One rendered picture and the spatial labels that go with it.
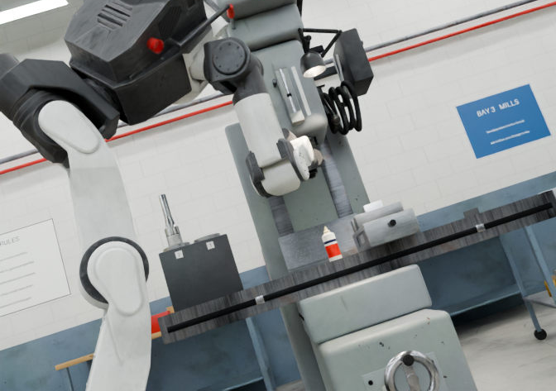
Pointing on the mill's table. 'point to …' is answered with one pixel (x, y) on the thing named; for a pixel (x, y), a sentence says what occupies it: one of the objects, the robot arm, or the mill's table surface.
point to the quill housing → (318, 116)
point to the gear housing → (268, 27)
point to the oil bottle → (331, 245)
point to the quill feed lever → (328, 107)
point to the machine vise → (370, 231)
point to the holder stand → (200, 271)
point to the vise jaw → (377, 214)
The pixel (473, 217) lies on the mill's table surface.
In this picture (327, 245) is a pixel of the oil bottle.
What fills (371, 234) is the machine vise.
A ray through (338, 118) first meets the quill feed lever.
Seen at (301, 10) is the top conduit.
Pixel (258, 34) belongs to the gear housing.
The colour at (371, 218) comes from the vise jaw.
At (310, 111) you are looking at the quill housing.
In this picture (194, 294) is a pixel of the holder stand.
